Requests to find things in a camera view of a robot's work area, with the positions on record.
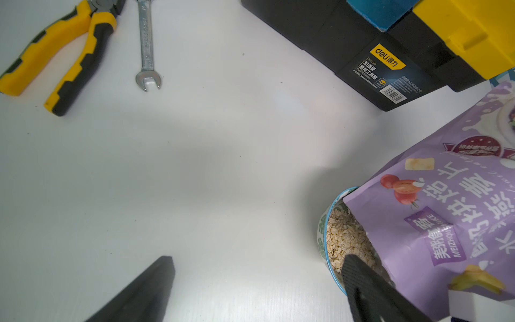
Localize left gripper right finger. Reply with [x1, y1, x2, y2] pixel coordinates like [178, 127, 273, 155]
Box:
[342, 255, 431, 322]

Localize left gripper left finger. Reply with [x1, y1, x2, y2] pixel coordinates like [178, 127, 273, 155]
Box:
[87, 256, 176, 322]

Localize green leaf pattern bowl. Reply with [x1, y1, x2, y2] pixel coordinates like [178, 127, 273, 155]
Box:
[317, 186, 395, 292]

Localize purple oats bag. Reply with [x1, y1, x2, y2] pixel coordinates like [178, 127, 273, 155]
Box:
[343, 81, 514, 321]

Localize oats in bowl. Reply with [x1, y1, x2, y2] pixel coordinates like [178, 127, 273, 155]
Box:
[326, 206, 380, 274]

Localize silver wrench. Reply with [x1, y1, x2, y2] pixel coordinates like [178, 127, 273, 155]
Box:
[135, 0, 162, 92]

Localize yellow black toolbox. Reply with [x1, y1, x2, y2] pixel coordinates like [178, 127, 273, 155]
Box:
[243, 1, 514, 111]

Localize yellow black pliers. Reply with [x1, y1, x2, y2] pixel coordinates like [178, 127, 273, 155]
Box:
[0, 0, 127, 118]

